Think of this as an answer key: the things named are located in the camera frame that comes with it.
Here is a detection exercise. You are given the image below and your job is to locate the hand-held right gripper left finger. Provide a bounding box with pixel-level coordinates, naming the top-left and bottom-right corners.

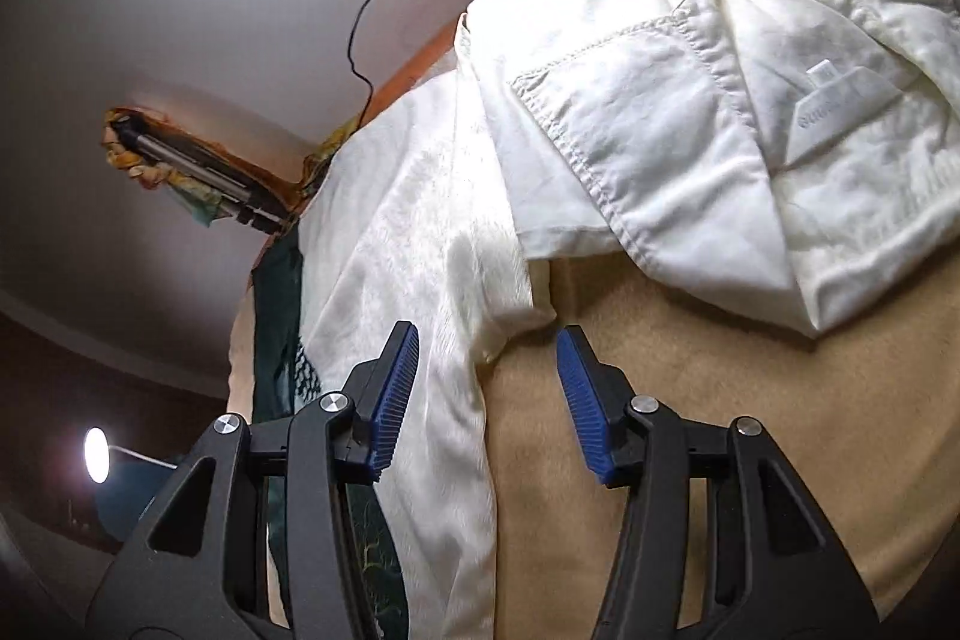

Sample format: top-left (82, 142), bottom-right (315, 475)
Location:
top-left (85, 321), bottom-right (421, 640)

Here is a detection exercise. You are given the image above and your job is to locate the folded silver tripod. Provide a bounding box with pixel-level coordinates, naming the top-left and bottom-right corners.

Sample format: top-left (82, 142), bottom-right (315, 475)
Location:
top-left (112, 115), bottom-right (295, 234)

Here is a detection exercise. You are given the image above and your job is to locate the colourful patterned scarf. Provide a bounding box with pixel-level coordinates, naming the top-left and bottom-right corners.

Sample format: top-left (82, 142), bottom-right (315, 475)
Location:
top-left (101, 106), bottom-right (362, 230)

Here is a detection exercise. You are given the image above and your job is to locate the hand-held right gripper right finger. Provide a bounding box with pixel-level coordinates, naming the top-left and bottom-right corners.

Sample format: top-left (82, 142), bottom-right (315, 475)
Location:
top-left (555, 325), bottom-right (880, 640)

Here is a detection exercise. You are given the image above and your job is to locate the white pocket shirt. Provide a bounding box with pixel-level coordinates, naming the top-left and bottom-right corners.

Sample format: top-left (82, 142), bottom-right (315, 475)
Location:
top-left (459, 0), bottom-right (960, 341)

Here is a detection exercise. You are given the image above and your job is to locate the teal and white patterned cloth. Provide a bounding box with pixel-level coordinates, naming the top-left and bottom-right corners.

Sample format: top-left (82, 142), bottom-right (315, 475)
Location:
top-left (251, 74), bottom-right (560, 640)

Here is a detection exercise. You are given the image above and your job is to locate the beige blanket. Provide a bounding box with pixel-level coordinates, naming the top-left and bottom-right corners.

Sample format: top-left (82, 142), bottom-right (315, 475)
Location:
top-left (229, 254), bottom-right (960, 640)

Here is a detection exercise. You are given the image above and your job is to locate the teal rounded object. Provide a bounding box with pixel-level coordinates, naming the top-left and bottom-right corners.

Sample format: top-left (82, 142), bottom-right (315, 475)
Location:
top-left (94, 449), bottom-right (181, 545)

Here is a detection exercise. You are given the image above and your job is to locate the small bright lamp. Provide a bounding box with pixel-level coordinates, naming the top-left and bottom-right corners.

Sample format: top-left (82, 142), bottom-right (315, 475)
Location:
top-left (84, 427), bottom-right (110, 483)

